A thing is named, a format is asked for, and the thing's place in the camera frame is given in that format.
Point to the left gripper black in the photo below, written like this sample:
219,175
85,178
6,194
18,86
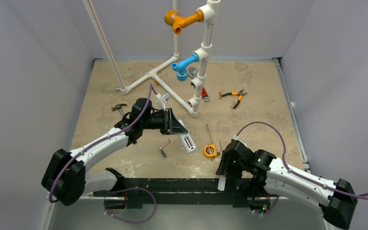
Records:
169,120

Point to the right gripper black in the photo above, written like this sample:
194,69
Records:
223,163

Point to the white remote control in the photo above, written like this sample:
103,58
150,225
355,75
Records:
187,140

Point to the white battery cover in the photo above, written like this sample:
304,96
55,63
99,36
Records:
221,183

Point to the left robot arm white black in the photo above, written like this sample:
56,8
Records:
65,176

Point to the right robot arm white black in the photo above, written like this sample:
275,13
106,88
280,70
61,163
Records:
272,176

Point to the silver allen key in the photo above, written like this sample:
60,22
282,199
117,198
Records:
162,150

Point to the yellow tape measure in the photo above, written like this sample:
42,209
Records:
210,151

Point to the blue pipe fitting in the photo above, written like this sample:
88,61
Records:
181,67

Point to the silver metal pipe clamp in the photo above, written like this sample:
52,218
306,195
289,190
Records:
192,72

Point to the small hammer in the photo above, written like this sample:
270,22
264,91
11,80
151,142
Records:
119,107

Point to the orange pipe fitting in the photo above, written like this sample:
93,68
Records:
178,23

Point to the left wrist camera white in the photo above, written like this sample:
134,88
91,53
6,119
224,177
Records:
162,100

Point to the orange handled pliers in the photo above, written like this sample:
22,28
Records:
240,94

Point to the aluminium rail frame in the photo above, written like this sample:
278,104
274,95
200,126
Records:
290,105

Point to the white PVC pipe frame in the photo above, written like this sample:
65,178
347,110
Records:
210,11

